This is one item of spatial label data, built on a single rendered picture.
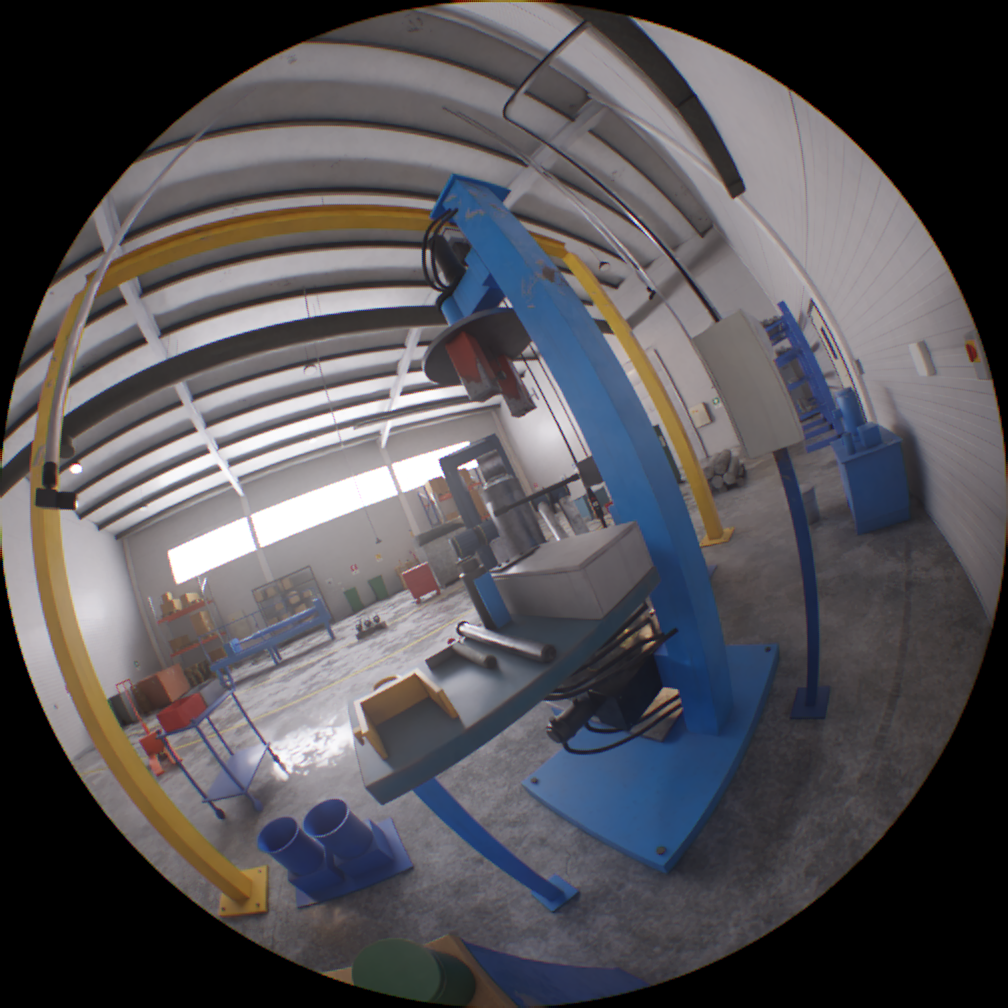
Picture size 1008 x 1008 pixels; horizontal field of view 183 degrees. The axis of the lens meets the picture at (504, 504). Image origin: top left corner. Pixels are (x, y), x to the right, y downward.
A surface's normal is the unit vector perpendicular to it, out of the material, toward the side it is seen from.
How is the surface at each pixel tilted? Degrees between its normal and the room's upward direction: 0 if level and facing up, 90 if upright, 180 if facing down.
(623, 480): 90
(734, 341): 90
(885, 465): 90
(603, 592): 90
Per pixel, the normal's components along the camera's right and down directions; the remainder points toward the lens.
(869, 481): -0.76, 0.33
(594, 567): 0.51, -0.24
